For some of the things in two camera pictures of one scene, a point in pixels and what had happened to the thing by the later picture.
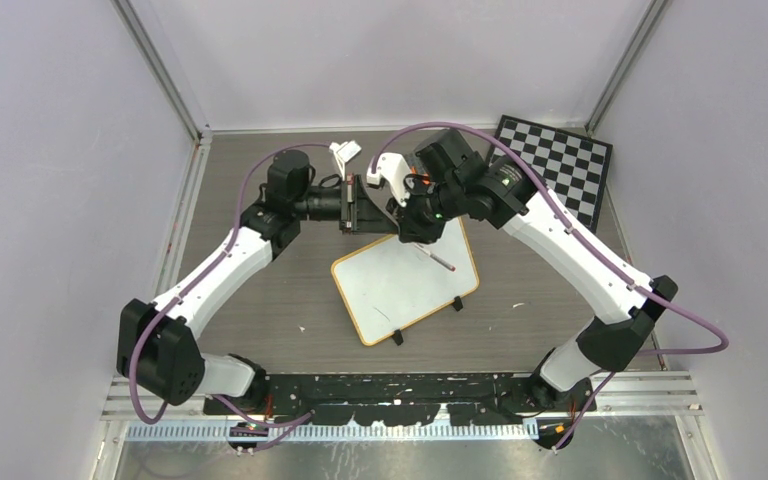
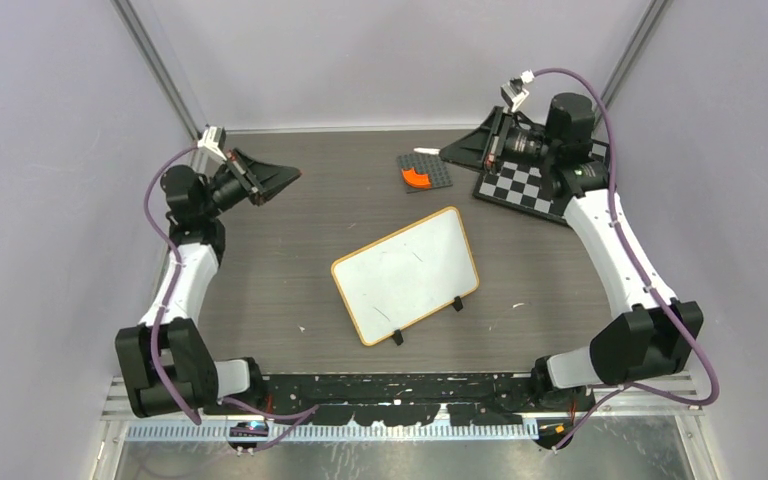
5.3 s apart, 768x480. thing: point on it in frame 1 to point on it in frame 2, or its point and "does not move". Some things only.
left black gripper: (362, 215) to (258, 179)
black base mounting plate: (402, 399) does not move
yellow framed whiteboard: (389, 283) does not move
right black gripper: (411, 229) to (483, 147)
